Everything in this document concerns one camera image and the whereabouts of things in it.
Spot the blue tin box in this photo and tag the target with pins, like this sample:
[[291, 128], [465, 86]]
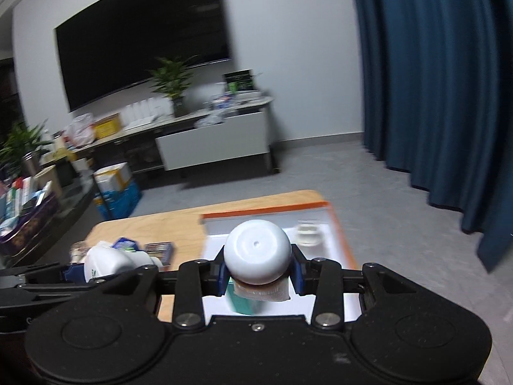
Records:
[[126, 244]]

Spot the white plastic bag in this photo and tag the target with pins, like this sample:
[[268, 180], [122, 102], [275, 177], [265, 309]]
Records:
[[81, 131]]

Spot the purple patterned storage tin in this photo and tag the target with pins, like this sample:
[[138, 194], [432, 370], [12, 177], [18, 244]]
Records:
[[29, 227]]

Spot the orange-rimmed white box lid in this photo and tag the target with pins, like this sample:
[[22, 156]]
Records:
[[313, 227]]

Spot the blue curtain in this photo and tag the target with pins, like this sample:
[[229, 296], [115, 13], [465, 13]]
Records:
[[438, 105]]

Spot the black glass side table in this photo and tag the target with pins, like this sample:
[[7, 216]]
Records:
[[74, 201]]

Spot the clear glass refill bottle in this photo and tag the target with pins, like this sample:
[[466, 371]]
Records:
[[78, 252]]

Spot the white router with antennas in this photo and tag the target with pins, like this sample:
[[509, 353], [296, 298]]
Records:
[[145, 112]]

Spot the white TV console cabinet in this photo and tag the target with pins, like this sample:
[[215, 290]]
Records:
[[179, 143]]

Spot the wooden table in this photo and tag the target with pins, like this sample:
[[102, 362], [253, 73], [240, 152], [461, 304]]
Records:
[[200, 232]]

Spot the blue bag on floor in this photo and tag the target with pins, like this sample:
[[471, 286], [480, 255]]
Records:
[[114, 205]]

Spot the yellow white carton on floor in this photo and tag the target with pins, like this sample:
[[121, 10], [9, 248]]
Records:
[[113, 178]]

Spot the teal bandage box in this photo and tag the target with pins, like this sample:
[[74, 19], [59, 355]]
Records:
[[241, 305]]

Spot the potted plant with metal pot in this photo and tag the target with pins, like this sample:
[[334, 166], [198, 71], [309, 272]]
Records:
[[20, 141]]

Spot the red playing card box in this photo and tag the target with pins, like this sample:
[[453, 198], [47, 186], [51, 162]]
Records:
[[163, 251]]

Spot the black green display box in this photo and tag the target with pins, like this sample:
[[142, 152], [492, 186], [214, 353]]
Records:
[[237, 81]]

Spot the potted green plant on console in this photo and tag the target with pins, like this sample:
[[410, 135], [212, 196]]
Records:
[[172, 78]]

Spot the yellow cardboard box on console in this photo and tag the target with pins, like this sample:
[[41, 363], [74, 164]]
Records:
[[107, 126]]

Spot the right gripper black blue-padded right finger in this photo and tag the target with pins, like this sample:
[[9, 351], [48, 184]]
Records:
[[322, 278]]

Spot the white plug-in mosquito repeller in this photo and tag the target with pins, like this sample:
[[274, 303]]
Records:
[[257, 254]]

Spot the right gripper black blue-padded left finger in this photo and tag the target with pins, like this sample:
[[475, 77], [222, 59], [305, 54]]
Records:
[[195, 280]]

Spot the wall-mounted black television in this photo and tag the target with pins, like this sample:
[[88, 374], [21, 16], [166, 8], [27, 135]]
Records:
[[114, 44]]

